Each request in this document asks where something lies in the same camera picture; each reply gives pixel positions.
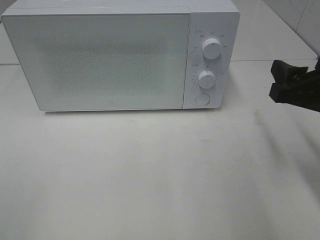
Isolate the white microwave door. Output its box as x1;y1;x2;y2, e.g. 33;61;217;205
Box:
3;14;190;112

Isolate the white microwave oven body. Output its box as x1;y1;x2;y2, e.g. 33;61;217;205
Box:
1;0;240;111

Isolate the round white door button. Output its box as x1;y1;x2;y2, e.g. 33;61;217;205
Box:
195;93;210;106

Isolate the white microwave knob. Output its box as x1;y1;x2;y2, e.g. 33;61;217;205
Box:
201;36;222;60
198;70;217;89

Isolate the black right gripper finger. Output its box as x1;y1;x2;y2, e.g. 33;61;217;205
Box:
269;83;320;112
270;60;320;85

